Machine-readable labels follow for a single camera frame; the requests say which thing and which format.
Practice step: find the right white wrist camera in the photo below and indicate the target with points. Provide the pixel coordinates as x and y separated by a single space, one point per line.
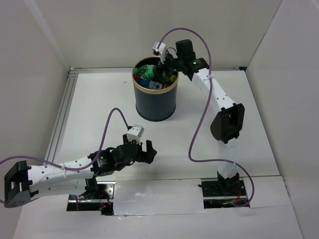
159 49

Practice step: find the clear bottle blue label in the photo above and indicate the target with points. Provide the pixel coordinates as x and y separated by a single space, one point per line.
144 82

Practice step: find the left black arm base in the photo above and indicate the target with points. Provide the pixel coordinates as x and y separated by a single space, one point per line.
100 201

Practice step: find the green soda bottle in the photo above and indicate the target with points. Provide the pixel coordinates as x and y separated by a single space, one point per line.
146 71

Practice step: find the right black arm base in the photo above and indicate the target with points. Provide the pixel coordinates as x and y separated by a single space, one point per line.
223 192

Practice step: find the shiny white tape sheet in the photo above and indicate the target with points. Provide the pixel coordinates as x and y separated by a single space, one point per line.
158 197

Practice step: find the small bottle yellow cap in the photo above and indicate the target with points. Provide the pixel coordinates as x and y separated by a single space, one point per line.
172 78

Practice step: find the black bin with gold rim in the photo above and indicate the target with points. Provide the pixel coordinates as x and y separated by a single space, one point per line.
155 105

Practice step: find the clear bottle red label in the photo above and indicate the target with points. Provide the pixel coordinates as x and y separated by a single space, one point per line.
153 85

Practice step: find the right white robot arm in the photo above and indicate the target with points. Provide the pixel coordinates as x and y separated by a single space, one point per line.
228 115

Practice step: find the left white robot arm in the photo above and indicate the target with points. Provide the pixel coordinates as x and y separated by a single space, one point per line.
25 183

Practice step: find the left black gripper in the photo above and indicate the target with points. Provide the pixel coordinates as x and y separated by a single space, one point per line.
148 157

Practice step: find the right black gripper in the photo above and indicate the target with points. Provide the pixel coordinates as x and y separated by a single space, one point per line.
158 76

